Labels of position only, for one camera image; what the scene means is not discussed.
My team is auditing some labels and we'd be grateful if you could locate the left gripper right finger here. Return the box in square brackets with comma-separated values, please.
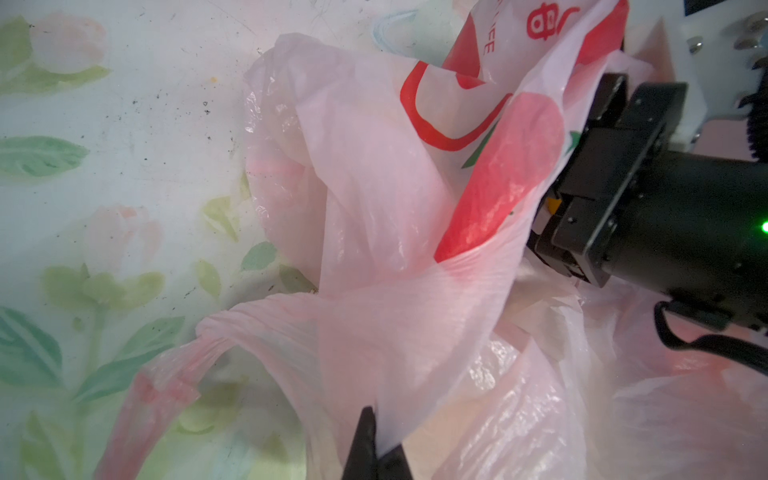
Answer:
[377, 445, 414, 480]

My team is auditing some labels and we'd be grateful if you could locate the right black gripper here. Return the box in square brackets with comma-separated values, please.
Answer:
[528, 74, 767, 330]

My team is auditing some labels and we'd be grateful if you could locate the pink plastic bag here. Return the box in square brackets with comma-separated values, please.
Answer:
[94, 1, 767, 479]

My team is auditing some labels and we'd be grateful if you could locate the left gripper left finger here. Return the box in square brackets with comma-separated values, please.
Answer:
[341, 406, 378, 480]

